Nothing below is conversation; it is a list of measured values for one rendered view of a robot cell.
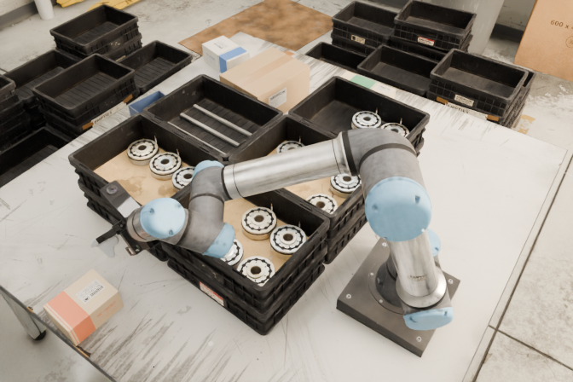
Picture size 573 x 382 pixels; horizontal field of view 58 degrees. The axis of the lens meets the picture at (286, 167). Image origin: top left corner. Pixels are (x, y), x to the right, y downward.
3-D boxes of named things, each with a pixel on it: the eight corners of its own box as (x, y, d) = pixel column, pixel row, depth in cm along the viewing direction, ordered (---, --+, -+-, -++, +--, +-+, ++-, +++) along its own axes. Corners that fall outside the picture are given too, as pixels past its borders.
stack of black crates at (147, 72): (164, 88, 326) (155, 38, 302) (200, 104, 313) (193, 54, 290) (115, 120, 302) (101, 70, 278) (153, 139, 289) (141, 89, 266)
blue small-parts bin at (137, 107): (130, 118, 213) (127, 105, 208) (161, 103, 221) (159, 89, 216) (159, 141, 203) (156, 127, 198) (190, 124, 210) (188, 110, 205)
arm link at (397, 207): (444, 279, 136) (413, 136, 98) (459, 332, 126) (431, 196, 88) (398, 287, 139) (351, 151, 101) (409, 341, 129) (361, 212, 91)
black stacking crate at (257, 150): (382, 188, 169) (386, 163, 161) (330, 245, 152) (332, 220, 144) (286, 140, 186) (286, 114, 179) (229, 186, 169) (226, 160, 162)
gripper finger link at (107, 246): (95, 268, 121) (123, 251, 118) (80, 247, 120) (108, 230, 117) (103, 262, 124) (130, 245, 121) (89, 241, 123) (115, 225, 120)
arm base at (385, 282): (436, 278, 151) (444, 259, 144) (415, 318, 142) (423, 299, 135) (389, 253, 157) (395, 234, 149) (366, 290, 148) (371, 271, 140)
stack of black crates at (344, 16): (402, 64, 346) (411, 16, 322) (381, 85, 328) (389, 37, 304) (350, 46, 362) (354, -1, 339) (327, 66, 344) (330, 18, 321)
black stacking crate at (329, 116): (425, 141, 186) (431, 116, 178) (383, 188, 169) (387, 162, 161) (332, 101, 204) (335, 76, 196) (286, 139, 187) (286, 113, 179)
